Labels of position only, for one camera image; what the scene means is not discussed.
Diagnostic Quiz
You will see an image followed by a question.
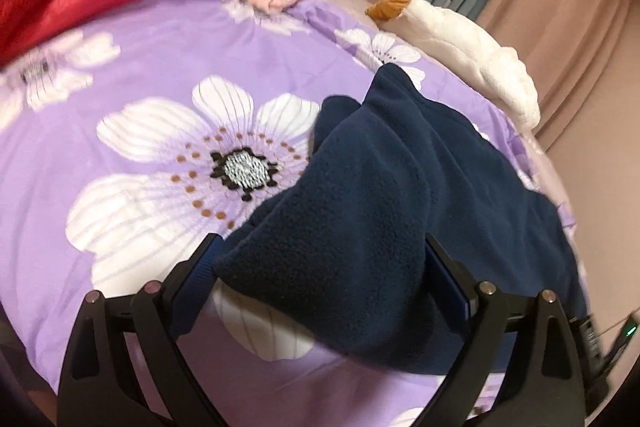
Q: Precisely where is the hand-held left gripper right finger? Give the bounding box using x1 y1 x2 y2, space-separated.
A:
425 233 586 427

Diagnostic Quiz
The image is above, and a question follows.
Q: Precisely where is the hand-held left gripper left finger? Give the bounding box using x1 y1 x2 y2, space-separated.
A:
57 233 224 427

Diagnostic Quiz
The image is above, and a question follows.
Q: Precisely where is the navy fleece jacket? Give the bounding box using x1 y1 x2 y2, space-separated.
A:
212 63 588 375

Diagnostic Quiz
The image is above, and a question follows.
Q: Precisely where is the purple floral blanket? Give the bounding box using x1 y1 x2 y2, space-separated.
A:
0 0 581 427

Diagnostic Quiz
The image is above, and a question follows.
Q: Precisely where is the white goose plush toy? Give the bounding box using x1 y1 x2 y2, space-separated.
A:
365 0 541 132

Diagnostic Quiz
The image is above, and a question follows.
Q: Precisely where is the grey bed sheet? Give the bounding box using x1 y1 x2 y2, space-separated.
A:
310 0 383 30

